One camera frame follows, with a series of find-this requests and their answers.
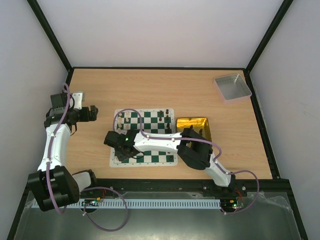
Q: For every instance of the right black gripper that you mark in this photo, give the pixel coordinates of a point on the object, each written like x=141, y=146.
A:
x=121, y=151

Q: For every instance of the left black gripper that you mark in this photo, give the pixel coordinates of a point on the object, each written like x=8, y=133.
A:
x=86, y=117

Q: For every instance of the green white chess board mat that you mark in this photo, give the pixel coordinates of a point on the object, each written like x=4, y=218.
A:
x=152, y=131

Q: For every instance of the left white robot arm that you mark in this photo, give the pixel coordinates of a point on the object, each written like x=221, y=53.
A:
x=52, y=185

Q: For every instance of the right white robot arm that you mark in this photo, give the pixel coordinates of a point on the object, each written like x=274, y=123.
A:
x=195, y=151

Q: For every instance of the silver square metal tin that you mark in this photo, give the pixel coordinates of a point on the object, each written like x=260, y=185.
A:
x=232, y=88

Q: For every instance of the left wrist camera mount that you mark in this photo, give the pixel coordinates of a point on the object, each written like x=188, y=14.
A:
x=76, y=100

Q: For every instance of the white slotted cable duct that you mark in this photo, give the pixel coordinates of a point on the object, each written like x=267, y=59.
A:
x=149, y=204

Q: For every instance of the black aluminium frame rail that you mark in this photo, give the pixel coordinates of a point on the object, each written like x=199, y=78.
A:
x=204, y=186

